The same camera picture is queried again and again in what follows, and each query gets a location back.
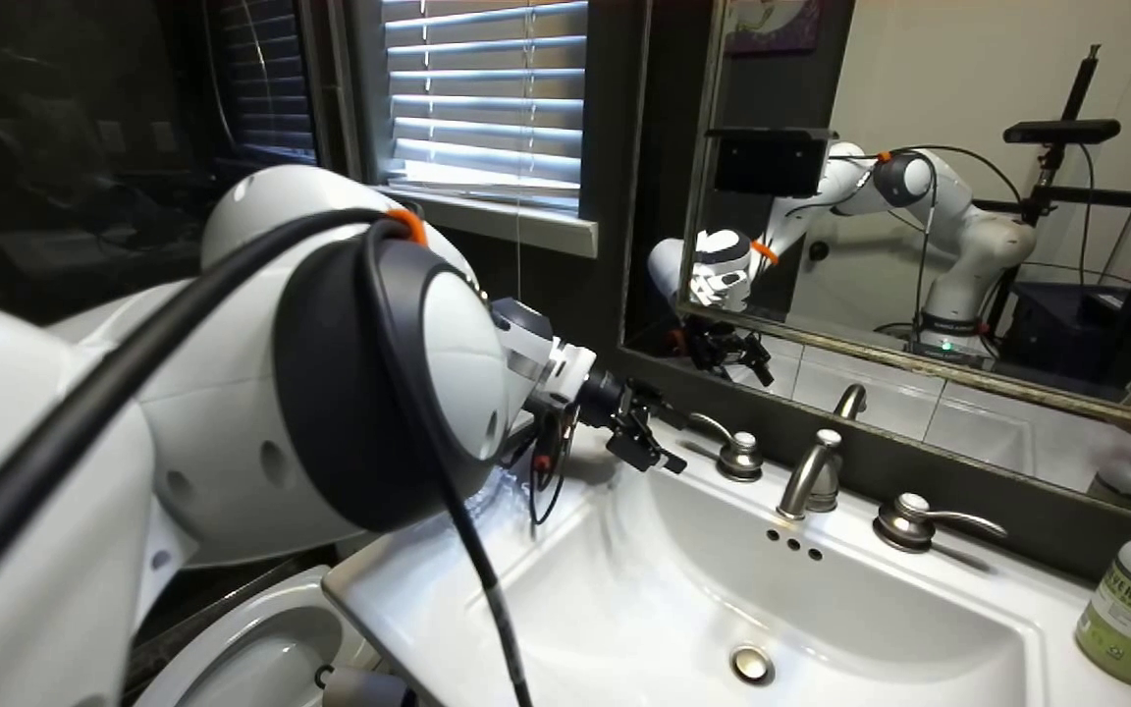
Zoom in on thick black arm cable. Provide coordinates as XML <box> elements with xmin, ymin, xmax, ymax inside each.
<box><xmin>0</xmin><ymin>206</ymin><xmax>536</xmax><ymax>707</ymax></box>

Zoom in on chrome tap handle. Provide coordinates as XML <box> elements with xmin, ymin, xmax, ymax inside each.
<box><xmin>873</xmin><ymin>493</ymin><xmax>1007</xmax><ymax>554</ymax></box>
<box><xmin>685</xmin><ymin>408</ymin><xmax>765</xmax><ymax>485</ymax></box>

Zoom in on white toilet bowl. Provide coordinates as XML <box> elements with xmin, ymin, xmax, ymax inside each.
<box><xmin>128</xmin><ymin>561</ymin><xmax>390</xmax><ymax>707</ymax></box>

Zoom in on framed wall mirror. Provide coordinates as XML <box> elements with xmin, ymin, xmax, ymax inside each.
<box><xmin>617</xmin><ymin>0</ymin><xmax>1131</xmax><ymax>438</ymax></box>

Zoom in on chrome sink drain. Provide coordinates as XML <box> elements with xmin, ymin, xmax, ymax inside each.
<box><xmin>725</xmin><ymin>643</ymin><xmax>778</xmax><ymax>691</ymax></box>

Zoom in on chrome faucet spout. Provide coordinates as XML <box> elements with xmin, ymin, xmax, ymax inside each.
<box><xmin>772</xmin><ymin>425</ymin><xmax>848</xmax><ymax>524</ymax></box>

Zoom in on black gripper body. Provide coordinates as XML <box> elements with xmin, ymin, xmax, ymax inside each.
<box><xmin>573</xmin><ymin>369</ymin><xmax>645</xmax><ymax>450</ymax></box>

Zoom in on white window blinds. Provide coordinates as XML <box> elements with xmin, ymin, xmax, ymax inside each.
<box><xmin>376</xmin><ymin>0</ymin><xmax>592</xmax><ymax>222</ymax></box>

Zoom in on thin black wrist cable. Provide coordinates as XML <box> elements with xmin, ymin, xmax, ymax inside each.
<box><xmin>497</xmin><ymin>399</ymin><xmax>582</xmax><ymax>540</ymax></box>

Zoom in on dark glass shower door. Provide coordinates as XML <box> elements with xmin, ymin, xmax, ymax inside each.
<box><xmin>0</xmin><ymin>0</ymin><xmax>335</xmax><ymax>329</ymax></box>

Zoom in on white pedestal sink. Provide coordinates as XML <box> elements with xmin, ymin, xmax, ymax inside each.
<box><xmin>320</xmin><ymin>417</ymin><xmax>1131</xmax><ymax>707</ymax></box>

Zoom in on white window sill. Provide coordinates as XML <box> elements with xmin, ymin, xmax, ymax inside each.
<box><xmin>382</xmin><ymin>183</ymin><xmax>604</xmax><ymax>264</ymax></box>

